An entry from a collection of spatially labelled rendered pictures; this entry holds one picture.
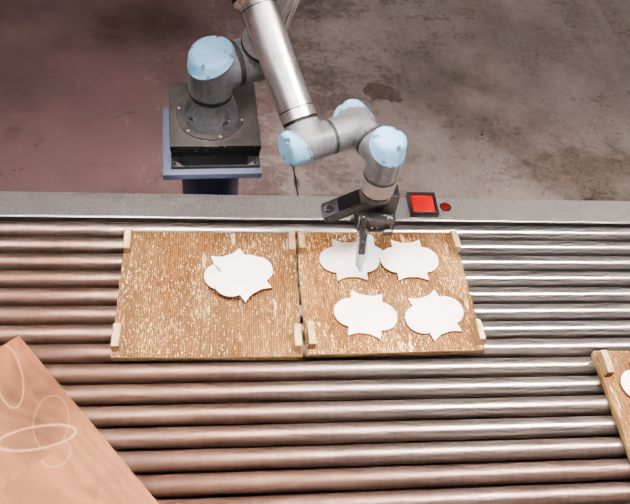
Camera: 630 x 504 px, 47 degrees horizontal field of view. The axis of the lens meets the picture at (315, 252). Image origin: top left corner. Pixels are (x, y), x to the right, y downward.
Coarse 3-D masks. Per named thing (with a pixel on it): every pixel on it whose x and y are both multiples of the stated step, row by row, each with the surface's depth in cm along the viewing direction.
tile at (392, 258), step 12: (384, 252) 180; (396, 252) 181; (408, 252) 181; (420, 252) 182; (432, 252) 182; (384, 264) 178; (396, 264) 178; (408, 264) 179; (420, 264) 179; (432, 264) 180; (408, 276) 177; (420, 276) 177
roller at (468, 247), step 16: (0, 240) 173; (16, 240) 174; (32, 240) 174; (48, 240) 175; (64, 240) 175; (80, 240) 176; (96, 240) 176; (112, 240) 177; (464, 240) 190; (480, 240) 191
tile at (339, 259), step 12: (324, 252) 178; (336, 252) 179; (348, 252) 179; (324, 264) 176; (336, 264) 176; (348, 264) 177; (372, 264) 178; (336, 276) 175; (348, 276) 175; (360, 276) 175
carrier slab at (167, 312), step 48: (144, 240) 176; (192, 240) 177; (240, 240) 179; (144, 288) 167; (192, 288) 169; (288, 288) 172; (144, 336) 159; (192, 336) 161; (240, 336) 162; (288, 336) 163
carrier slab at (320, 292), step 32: (448, 256) 183; (320, 288) 173; (352, 288) 174; (384, 288) 175; (416, 288) 176; (448, 288) 177; (320, 320) 167; (320, 352) 162; (352, 352) 163; (384, 352) 164; (416, 352) 165; (448, 352) 166; (480, 352) 168
